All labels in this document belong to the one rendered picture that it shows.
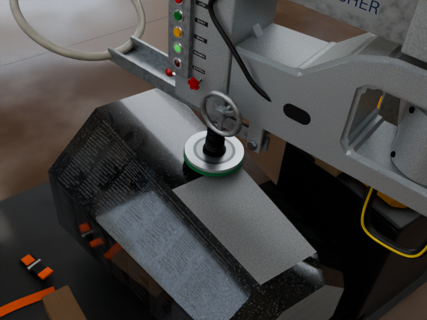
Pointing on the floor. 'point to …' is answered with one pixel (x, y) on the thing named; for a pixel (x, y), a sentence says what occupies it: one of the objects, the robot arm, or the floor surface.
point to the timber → (62, 305)
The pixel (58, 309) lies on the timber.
